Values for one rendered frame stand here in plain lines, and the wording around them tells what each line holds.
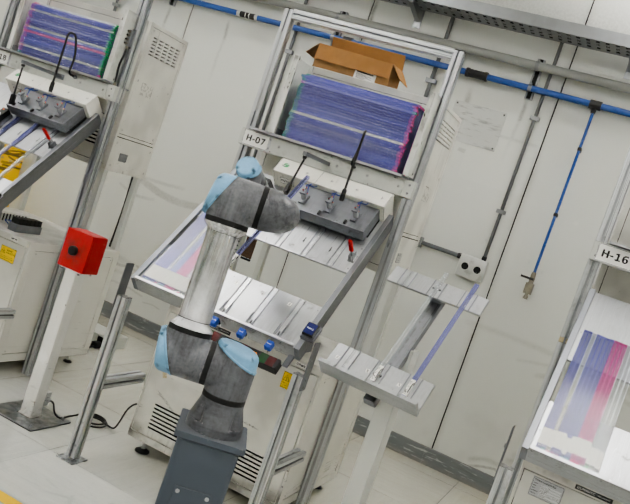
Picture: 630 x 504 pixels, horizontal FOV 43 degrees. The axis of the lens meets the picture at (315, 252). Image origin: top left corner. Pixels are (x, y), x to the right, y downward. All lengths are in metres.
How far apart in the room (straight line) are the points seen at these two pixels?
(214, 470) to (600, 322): 1.40
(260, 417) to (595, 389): 1.21
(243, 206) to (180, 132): 3.23
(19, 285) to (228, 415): 1.80
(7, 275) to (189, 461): 1.83
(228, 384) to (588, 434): 1.09
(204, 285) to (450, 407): 2.66
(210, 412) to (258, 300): 0.78
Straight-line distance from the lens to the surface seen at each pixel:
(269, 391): 3.00
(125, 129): 3.88
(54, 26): 3.94
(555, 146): 4.44
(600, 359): 2.69
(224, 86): 5.14
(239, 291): 2.79
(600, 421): 2.54
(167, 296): 2.84
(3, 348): 3.77
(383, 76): 3.46
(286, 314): 2.70
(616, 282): 3.03
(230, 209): 2.01
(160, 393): 3.23
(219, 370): 2.03
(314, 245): 2.92
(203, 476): 2.09
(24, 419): 3.38
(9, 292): 3.69
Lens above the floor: 1.22
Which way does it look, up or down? 4 degrees down
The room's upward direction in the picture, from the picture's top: 19 degrees clockwise
